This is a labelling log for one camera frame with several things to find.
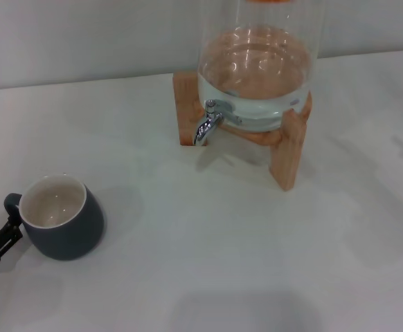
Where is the wooden dispenser stand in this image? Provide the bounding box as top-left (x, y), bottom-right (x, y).
top-left (172, 71), bottom-right (314, 192)

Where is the glass water dispenser jar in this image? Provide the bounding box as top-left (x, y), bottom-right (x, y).
top-left (196, 0), bottom-right (327, 133)

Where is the chrome dispenser faucet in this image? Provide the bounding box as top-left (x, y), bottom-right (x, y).
top-left (192, 99), bottom-right (243, 147)

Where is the dark grey ceramic cup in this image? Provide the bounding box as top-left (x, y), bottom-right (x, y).
top-left (3, 174), bottom-right (106, 261)

